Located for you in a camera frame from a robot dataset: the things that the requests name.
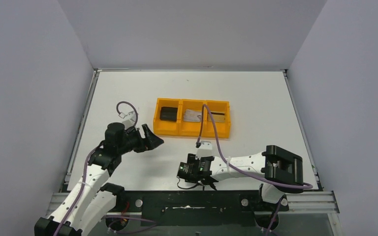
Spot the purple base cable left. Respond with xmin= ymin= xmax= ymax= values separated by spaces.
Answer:
xmin=105 ymin=215 xmax=158 ymax=235

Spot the black wallet in bin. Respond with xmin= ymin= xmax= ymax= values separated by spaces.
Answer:
xmin=159 ymin=107 xmax=178 ymax=122

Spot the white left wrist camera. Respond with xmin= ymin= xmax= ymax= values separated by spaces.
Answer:
xmin=119 ymin=111 xmax=137 ymax=129

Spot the aluminium left side rail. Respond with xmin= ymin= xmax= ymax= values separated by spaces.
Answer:
xmin=63 ymin=69 xmax=99 ymax=185

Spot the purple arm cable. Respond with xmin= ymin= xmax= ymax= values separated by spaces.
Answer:
xmin=196 ymin=104 xmax=314 ymax=190
xmin=52 ymin=101 xmax=139 ymax=236

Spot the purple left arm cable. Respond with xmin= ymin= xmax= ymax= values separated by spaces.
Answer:
xmin=52 ymin=101 xmax=139 ymax=236

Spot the silver patterned card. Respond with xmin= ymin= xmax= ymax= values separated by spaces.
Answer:
xmin=183 ymin=109 xmax=202 ymax=122

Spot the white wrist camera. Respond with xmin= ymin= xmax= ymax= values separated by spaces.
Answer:
xmin=195 ymin=141 xmax=213 ymax=159
xmin=119 ymin=111 xmax=137 ymax=129

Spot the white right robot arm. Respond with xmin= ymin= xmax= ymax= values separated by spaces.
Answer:
xmin=177 ymin=142 xmax=312 ymax=210

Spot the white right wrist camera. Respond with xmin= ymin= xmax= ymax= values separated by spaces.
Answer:
xmin=195 ymin=141 xmax=213 ymax=159

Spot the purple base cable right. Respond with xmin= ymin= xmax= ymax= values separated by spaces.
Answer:
xmin=264 ymin=199 xmax=286 ymax=236

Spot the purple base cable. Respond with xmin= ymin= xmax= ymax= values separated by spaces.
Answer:
xmin=264 ymin=199 xmax=286 ymax=236
xmin=105 ymin=215 xmax=158 ymax=235

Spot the yellow three-compartment bin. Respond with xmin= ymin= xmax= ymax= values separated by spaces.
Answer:
xmin=153 ymin=98 xmax=231 ymax=139

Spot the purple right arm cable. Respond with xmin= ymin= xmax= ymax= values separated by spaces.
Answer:
xmin=196 ymin=104 xmax=314 ymax=190

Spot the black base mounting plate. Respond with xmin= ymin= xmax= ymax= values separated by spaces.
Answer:
xmin=125 ymin=190 xmax=277 ymax=227

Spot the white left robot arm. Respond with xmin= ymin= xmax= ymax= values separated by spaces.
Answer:
xmin=34 ymin=122 xmax=164 ymax=236

